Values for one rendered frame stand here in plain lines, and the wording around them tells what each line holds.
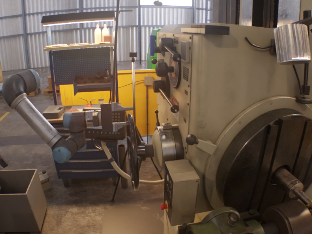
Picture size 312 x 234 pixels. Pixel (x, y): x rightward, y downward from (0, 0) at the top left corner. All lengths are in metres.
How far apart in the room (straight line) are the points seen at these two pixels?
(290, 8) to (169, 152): 1.01
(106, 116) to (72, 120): 0.16
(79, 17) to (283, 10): 2.03
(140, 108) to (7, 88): 2.90
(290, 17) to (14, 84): 1.43
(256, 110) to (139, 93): 2.90
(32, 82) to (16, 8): 14.05
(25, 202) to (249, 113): 2.00
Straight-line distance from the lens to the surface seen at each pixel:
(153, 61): 1.35
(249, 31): 0.92
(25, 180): 2.71
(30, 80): 1.20
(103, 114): 1.10
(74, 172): 2.97
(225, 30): 0.82
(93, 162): 2.85
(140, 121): 3.87
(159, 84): 1.28
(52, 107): 2.89
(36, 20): 14.72
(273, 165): 1.04
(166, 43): 1.15
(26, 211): 2.42
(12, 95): 1.10
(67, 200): 2.96
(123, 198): 2.87
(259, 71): 0.96
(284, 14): 1.47
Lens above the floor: 1.86
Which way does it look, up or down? 21 degrees down
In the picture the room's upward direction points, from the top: straight up
